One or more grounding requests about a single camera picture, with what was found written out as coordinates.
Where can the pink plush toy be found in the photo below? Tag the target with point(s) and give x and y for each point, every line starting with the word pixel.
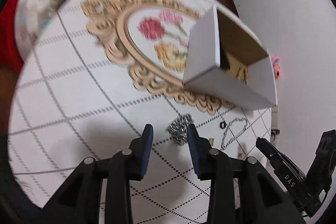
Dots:
pixel 276 67

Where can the black smart band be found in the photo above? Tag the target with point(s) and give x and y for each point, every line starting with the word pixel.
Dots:
pixel 224 61

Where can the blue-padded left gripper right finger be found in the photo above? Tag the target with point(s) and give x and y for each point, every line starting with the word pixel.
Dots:
pixel 242 191

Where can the black charger plug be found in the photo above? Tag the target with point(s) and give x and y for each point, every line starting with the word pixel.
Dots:
pixel 275 131

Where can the red blanket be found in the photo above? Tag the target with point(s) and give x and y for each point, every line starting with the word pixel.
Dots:
pixel 10 56

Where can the small gold earring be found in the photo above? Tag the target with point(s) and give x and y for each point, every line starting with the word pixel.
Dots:
pixel 211 141

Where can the diamond-pattern floral tablecloth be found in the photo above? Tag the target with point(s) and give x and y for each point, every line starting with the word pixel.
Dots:
pixel 72 102

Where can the white cardboard box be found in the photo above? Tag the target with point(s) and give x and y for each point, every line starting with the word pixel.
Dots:
pixel 250 83

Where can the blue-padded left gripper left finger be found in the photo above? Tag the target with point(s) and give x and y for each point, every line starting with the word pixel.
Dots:
pixel 77 200

